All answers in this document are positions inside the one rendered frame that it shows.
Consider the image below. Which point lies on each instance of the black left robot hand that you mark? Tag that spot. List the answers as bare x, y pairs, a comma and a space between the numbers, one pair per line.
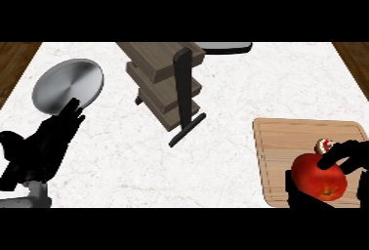
46, 146

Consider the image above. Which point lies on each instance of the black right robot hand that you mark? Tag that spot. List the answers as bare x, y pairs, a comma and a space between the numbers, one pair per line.
350, 156

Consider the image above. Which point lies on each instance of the red tomato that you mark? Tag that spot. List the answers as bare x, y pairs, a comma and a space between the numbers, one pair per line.
319, 177

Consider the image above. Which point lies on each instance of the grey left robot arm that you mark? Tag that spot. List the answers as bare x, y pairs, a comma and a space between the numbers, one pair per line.
28, 197

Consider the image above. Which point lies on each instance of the pale wooden cutting board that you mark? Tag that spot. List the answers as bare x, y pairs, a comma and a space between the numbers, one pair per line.
288, 143

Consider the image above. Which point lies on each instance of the wooden tiered basket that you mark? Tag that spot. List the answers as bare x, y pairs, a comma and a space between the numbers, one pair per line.
165, 81

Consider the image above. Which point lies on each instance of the small red white can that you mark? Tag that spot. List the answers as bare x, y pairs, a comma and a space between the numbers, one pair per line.
324, 145

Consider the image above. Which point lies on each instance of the round silver plate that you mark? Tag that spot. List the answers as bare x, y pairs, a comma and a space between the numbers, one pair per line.
66, 86

